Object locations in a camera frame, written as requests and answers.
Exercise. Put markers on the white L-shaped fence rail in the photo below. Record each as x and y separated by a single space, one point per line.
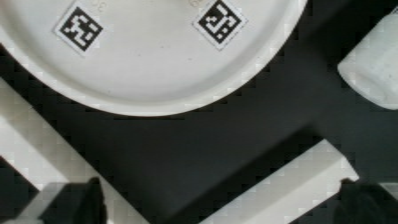
277 200

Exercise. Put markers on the white cylindrical table leg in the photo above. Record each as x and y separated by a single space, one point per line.
368 67

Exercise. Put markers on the white round table top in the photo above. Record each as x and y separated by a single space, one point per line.
145 57

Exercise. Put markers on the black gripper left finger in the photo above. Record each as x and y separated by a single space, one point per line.
67 204

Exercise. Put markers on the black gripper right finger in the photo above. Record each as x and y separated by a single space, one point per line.
368 203

